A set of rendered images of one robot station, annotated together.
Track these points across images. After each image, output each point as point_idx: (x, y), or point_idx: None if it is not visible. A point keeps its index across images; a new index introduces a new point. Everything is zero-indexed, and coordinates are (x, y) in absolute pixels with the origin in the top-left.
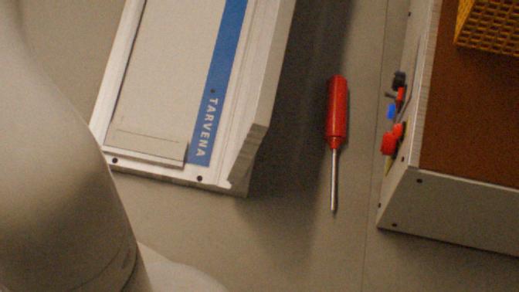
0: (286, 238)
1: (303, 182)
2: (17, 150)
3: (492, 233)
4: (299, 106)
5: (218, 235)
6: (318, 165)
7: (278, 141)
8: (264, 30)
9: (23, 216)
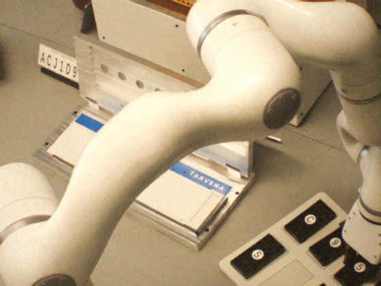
0: (286, 168)
1: (258, 151)
2: (354, 8)
3: (324, 72)
4: None
5: (271, 198)
6: None
7: None
8: None
9: (373, 25)
